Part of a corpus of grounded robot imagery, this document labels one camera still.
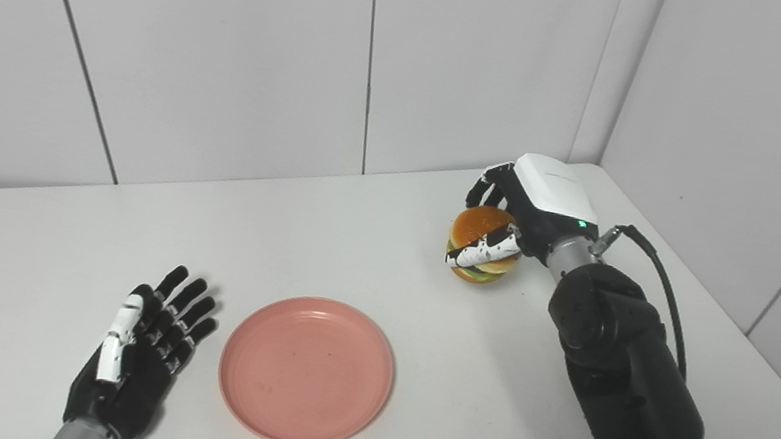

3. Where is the pink round plate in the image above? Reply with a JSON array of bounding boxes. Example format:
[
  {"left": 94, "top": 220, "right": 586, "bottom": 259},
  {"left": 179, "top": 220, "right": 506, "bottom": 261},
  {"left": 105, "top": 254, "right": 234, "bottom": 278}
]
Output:
[{"left": 209, "top": 284, "right": 406, "bottom": 439}]

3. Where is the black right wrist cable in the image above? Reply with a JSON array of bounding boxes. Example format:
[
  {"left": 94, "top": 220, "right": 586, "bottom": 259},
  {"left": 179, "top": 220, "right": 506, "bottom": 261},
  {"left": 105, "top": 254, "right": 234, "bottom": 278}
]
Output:
[{"left": 561, "top": 219, "right": 709, "bottom": 439}]

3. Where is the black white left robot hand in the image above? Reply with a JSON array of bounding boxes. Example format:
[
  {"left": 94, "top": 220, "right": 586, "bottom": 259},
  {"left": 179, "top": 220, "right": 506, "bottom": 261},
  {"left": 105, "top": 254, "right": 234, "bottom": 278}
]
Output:
[{"left": 59, "top": 251, "right": 227, "bottom": 439}]

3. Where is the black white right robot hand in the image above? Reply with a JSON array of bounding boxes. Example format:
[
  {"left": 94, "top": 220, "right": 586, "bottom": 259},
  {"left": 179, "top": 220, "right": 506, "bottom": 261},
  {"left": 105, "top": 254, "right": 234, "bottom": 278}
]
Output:
[{"left": 444, "top": 143, "right": 610, "bottom": 287}]

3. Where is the toy hamburger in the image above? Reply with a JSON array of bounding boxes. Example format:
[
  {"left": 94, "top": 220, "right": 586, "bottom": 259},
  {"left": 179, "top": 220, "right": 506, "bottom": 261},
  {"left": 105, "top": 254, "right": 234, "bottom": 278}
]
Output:
[{"left": 441, "top": 200, "right": 528, "bottom": 290}]

